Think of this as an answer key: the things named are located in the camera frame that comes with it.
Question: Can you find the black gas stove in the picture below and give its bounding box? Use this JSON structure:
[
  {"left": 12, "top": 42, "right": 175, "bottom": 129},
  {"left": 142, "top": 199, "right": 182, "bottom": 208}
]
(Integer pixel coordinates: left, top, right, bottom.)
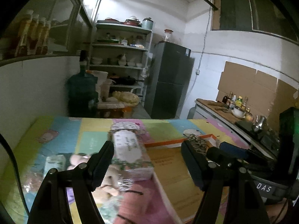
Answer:
[{"left": 261, "top": 128, "right": 280, "bottom": 152}]

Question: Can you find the small green white packet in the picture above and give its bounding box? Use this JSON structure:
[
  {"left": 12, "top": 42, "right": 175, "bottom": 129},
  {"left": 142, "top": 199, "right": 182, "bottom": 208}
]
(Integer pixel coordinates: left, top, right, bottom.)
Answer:
[{"left": 43, "top": 155, "right": 66, "bottom": 177}]

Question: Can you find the beige plush toy in bag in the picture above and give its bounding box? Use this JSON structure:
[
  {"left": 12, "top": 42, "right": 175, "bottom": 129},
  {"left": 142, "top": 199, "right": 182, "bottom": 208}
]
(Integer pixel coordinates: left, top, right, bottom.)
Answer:
[{"left": 92, "top": 164, "right": 133, "bottom": 204}]

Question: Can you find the steel kettle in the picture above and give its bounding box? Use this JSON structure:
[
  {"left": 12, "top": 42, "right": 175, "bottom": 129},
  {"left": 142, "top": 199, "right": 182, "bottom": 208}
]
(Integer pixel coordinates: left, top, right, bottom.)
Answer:
[{"left": 251, "top": 115, "right": 268, "bottom": 133}]

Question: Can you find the colourful patchwork play mat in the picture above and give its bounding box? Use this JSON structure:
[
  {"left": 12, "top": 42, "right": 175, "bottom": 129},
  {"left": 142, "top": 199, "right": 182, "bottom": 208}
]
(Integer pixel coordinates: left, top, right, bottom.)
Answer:
[{"left": 1, "top": 116, "right": 249, "bottom": 223}]

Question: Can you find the green tissue pack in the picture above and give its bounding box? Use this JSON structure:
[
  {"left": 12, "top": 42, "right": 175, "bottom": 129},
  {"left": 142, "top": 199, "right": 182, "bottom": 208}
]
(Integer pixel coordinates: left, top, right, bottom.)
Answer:
[{"left": 78, "top": 131, "right": 107, "bottom": 155}]

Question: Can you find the leopard print scrunchie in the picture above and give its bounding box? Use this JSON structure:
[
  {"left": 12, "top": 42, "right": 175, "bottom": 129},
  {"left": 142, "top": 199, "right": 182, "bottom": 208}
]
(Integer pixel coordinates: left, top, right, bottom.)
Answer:
[{"left": 187, "top": 134, "right": 208, "bottom": 155}]

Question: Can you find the white bowl on counter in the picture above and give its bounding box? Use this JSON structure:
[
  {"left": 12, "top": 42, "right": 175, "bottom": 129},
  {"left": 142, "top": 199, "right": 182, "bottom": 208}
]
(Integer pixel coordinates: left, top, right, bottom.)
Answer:
[{"left": 231, "top": 107, "right": 245, "bottom": 118}]

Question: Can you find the kitchen counter wooden top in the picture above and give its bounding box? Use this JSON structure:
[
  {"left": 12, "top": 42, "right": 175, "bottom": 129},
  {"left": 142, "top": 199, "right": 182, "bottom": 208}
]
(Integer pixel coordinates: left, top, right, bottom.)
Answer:
[{"left": 193, "top": 98, "right": 279, "bottom": 159}]

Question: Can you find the yellow condiment bottle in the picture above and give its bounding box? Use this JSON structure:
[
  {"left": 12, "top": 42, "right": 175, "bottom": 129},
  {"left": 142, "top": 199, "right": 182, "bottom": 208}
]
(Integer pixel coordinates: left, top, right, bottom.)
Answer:
[{"left": 235, "top": 96, "right": 243, "bottom": 108}]

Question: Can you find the pink plush toy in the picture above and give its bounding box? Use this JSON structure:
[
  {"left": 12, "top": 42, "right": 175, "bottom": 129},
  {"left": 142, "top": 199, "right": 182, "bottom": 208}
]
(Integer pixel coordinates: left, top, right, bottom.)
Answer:
[{"left": 113, "top": 184, "right": 174, "bottom": 224}]

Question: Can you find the flat cardboard box orange rim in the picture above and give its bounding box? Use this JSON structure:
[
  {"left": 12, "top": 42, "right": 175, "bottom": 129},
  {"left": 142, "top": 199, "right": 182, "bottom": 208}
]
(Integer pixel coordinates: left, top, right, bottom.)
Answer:
[{"left": 143, "top": 133, "right": 232, "bottom": 224}]

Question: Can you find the floral tissue pack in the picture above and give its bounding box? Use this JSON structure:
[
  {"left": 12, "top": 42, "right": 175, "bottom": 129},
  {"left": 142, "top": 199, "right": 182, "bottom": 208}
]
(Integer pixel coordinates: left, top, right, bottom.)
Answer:
[{"left": 108, "top": 121, "right": 154, "bottom": 181}]

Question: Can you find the green water jug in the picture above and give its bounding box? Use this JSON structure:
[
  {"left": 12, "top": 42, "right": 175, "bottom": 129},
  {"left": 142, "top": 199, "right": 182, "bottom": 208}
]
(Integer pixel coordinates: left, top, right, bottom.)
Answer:
[{"left": 66, "top": 50, "right": 98, "bottom": 118}]

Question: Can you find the yellow bag of food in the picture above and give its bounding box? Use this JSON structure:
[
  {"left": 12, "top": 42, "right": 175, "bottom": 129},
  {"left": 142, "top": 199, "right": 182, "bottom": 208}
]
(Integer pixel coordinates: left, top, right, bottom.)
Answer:
[{"left": 112, "top": 91, "right": 140, "bottom": 107}]

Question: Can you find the dark grey refrigerator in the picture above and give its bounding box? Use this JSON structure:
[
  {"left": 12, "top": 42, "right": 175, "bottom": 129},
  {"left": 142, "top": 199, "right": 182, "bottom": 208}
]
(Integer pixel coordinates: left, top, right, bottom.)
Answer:
[{"left": 144, "top": 41, "right": 194, "bottom": 119}]

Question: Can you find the white metal shelf rack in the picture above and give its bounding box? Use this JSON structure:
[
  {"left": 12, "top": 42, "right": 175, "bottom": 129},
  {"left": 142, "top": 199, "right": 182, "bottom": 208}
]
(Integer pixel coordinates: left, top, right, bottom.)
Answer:
[{"left": 89, "top": 19, "right": 154, "bottom": 103}]

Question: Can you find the glass jar on refrigerator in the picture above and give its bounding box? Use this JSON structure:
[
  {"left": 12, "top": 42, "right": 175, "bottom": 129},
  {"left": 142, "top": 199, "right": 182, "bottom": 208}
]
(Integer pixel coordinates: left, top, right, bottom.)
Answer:
[{"left": 163, "top": 29, "right": 173, "bottom": 42}]

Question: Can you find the light blue pot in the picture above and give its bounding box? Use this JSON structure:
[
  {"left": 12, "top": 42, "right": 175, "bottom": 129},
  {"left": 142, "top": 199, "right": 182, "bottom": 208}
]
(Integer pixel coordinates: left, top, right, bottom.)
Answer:
[{"left": 141, "top": 17, "right": 154, "bottom": 30}]

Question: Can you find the cardboard wall panel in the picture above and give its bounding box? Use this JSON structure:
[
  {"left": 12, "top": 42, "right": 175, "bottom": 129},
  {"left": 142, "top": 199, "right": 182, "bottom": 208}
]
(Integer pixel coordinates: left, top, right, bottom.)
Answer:
[{"left": 216, "top": 61, "right": 298, "bottom": 130}]

